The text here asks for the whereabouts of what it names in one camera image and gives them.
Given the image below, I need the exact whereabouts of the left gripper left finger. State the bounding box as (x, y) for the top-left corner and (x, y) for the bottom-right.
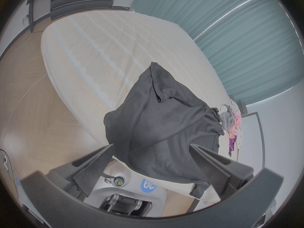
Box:
(49, 144), (115, 201)

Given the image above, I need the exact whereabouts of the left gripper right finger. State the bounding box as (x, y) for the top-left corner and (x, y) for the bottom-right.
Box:
(189, 144), (254, 197)

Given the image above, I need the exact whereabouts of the black T-shirt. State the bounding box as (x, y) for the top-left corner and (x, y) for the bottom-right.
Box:
(103, 61), (225, 199)

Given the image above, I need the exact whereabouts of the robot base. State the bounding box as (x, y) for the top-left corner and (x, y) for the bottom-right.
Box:
(84, 159), (168, 217)

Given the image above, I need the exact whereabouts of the pile of clothes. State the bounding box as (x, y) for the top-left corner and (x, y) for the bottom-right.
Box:
(218, 105), (243, 157)

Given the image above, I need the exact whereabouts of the bed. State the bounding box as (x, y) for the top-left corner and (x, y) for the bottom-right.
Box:
(41, 9), (265, 213)

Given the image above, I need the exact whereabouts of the grey bedside table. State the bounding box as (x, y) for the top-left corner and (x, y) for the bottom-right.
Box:
(234, 99), (247, 114)

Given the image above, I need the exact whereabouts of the blue-green curtain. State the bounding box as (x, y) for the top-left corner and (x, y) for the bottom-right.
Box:
(130, 0), (270, 41)
(193, 0), (304, 107)

